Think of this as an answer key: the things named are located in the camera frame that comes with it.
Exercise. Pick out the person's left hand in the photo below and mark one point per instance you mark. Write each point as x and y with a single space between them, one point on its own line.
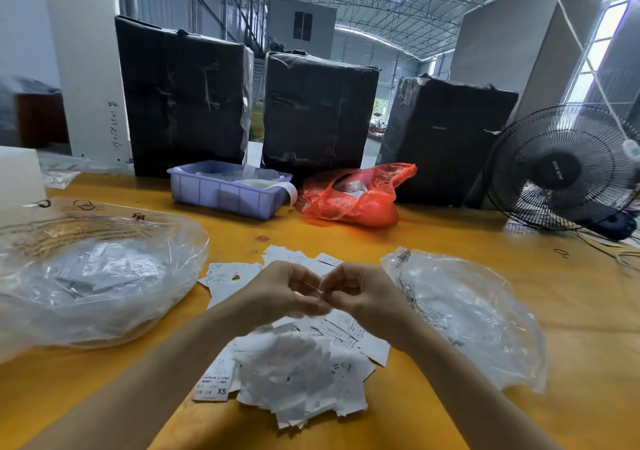
280 293

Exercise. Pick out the person's right hand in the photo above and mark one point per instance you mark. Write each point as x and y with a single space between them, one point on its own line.
368 300

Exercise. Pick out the pile of white labels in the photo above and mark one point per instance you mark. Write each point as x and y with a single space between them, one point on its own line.
300 375

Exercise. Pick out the clear plastic bag black print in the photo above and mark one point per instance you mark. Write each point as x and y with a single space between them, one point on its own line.
480 315

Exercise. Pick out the large clear bag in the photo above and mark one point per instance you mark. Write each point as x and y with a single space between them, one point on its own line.
100 277

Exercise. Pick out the person's left forearm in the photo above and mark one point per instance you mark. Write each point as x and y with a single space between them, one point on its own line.
150 390

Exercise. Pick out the person's right forearm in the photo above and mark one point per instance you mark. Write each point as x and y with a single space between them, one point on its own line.
475 395

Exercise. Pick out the red plastic bag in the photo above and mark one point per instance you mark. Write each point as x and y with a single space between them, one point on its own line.
354 200

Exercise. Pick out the blue plastic bin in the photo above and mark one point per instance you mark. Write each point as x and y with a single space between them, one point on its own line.
214 190

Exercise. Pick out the large black wrapped bale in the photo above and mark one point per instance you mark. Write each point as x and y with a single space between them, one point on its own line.
320 114
448 144
185 99

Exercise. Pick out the black table fan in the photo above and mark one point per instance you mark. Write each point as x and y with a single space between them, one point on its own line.
558 169

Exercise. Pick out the grey cabin with window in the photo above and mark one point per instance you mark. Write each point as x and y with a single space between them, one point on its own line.
302 28

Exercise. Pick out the white foam box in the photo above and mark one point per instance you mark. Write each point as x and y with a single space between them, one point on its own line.
20 178

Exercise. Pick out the brown wooden cabinet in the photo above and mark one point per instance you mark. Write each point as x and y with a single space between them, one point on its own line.
42 120

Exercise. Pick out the white pillar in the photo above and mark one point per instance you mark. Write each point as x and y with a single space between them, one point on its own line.
88 64

